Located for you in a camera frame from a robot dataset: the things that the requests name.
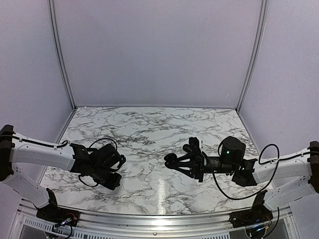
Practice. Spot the left aluminium corner post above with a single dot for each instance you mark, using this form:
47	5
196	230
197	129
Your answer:
59	53

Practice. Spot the aluminium front rail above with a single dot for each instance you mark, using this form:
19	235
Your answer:
99	225

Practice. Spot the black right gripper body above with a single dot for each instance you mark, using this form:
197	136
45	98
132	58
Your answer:
199	174

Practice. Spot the right aluminium corner post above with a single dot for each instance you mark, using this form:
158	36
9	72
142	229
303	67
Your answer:
254	55

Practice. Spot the black round puck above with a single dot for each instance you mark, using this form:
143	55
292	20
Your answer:
170	160

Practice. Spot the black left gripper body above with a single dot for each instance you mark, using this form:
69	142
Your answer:
109	184

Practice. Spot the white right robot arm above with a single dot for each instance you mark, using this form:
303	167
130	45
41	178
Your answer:
302	166

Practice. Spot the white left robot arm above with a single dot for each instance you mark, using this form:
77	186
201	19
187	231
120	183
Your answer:
101	164

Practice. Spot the aluminium corner post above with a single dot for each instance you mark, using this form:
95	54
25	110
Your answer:
59	53
254	55

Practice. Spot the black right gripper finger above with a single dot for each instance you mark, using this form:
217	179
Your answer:
186	169
189	157

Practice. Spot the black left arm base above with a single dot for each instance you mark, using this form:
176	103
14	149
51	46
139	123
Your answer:
54	213

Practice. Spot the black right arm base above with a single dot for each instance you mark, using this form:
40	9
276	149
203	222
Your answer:
258	213

